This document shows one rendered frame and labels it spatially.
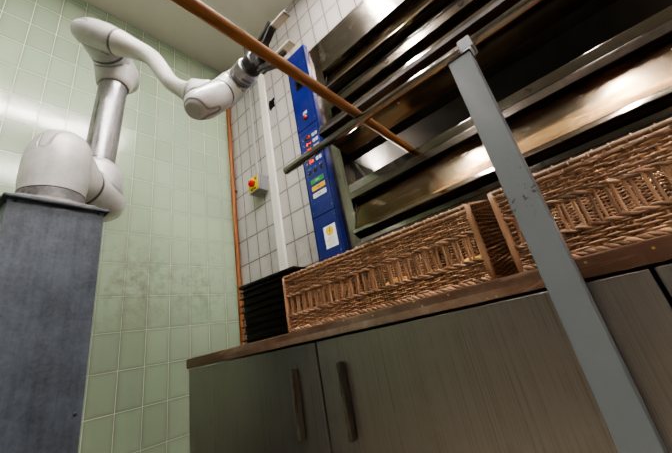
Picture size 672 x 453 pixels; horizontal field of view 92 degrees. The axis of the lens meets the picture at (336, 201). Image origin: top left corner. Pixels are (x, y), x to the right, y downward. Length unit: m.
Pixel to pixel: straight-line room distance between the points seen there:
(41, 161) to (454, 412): 1.15
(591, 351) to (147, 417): 1.60
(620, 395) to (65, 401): 1.00
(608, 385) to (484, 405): 0.18
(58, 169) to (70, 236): 0.20
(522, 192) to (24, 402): 1.02
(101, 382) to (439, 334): 1.39
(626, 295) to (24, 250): 1.15
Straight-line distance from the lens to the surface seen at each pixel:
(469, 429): 0.65
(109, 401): 1.73
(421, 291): 0.70
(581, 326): 0.52
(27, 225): 1.08
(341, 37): 1.93
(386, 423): 0.72
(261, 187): 1.90
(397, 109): 1.44
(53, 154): 1.21
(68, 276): 1.06
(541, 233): 0.52
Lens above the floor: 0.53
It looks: 23 degrees up
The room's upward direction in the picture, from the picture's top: 12 degrees counter-clockwise
